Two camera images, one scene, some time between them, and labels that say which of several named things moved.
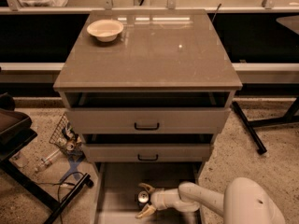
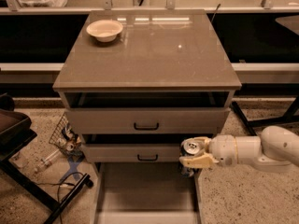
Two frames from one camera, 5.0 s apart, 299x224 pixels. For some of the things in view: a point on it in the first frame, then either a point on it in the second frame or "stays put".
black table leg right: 291,116 stays put
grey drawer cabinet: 148,91 stays put
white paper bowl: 106,30 stays put
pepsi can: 142,199 → 191,147
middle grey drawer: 147,152 stays put
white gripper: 159,199 → 222,150
